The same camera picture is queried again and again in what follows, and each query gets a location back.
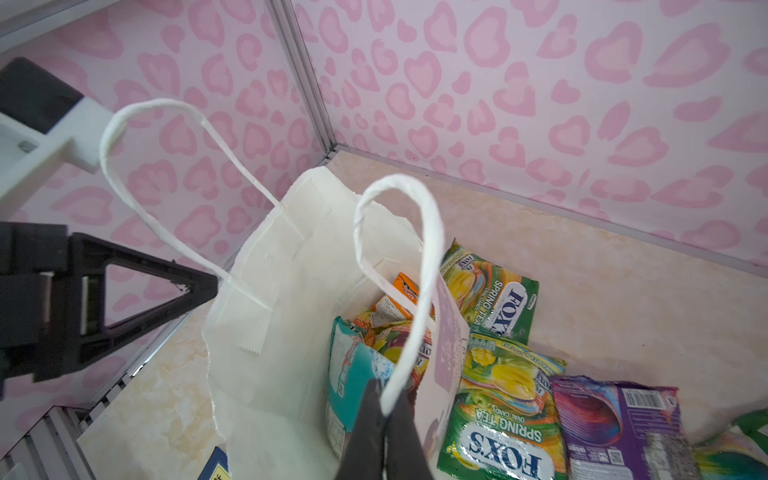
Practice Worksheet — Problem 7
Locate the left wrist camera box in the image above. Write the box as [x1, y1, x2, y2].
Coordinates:
[1, 57, 113, 221]

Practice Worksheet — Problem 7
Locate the orange Fox's candy packet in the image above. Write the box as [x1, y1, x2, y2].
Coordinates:
[372, 272, 419, 326]

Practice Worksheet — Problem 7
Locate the white printed paper bag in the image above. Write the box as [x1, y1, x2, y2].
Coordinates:
[98, 98, 472, 480]

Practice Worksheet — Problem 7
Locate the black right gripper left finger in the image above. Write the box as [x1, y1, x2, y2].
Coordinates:
[335, 379, 386, 480]

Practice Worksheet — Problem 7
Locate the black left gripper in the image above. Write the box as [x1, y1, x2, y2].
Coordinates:
[1, 222, 219, 382]

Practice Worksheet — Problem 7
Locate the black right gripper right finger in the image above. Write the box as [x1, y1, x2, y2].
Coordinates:
[385, 398, 433, 480]

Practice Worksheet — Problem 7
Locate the green Fox's spring tea packet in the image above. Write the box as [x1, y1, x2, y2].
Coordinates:
[437, 327, 568, 480]

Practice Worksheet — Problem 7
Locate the purple candy packet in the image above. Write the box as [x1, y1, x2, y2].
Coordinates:
[550, 376, 702, 480]

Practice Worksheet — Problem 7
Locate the teal white snack packet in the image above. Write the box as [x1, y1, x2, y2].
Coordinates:
[326, 317, 395, 458]

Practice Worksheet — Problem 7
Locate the green white snack packet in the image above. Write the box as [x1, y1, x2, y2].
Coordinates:
[693, 408, 767, 480]

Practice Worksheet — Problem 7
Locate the dark blue booklet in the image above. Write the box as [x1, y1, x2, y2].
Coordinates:
[198, 446, 231, 480]

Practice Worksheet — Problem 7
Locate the green Fox's packet near bag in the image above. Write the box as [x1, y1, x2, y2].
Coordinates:
[440, 242, 540, 344]

